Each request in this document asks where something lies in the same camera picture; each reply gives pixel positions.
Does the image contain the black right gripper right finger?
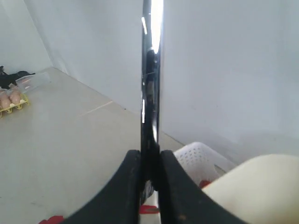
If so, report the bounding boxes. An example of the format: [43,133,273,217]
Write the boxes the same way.
[158,150,245,224]

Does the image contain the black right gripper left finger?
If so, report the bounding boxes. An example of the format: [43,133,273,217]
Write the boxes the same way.
[63,150,141,224]

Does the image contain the clear plastic box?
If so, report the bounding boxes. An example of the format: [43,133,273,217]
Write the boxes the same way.
[16,71,50,93]

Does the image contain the white perforated plastic basket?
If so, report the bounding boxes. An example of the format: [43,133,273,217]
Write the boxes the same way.
[174,142,236,186]

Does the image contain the red scalloped placemat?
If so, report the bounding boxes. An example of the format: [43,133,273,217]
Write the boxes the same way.
[39,205,160,224]

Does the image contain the black object on floor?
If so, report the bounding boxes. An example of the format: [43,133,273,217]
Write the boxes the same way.
[0,66,35,90]

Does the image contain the silver table knife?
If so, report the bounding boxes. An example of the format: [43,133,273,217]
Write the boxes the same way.
[141,0,164,203]

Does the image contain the cream plastic bin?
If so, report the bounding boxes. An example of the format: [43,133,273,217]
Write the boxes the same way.
[203,154,299,224]

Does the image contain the red sausage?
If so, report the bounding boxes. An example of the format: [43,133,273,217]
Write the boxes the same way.
[199,180,211,189]

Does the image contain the yellow egg tray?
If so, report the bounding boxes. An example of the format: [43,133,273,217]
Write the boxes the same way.
[0,86,30,118]

